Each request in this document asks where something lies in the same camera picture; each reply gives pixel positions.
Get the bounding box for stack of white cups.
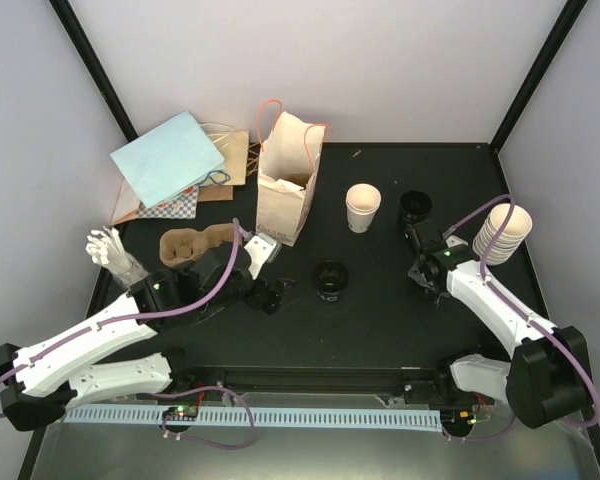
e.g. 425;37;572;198
472;203;533;266

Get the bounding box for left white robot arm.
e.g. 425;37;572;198
0;234;286;431

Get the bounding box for white plastic cutlery bunch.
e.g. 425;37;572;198
85;227;149;289

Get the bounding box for checkered paper bag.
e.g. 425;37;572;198
135;187;199;220

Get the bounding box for black paper coffee cup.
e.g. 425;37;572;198
312;260;349;302

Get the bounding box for brown kraft paper bag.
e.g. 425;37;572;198
111;130;250;225

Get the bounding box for light blue paper bag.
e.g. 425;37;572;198
110;111;224;208

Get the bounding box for cream bear paper bag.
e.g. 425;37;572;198
256;106;333;247

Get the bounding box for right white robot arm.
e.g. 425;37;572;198
404;220;594;428

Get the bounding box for light blue cable chain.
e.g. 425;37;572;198
64;402;445;435

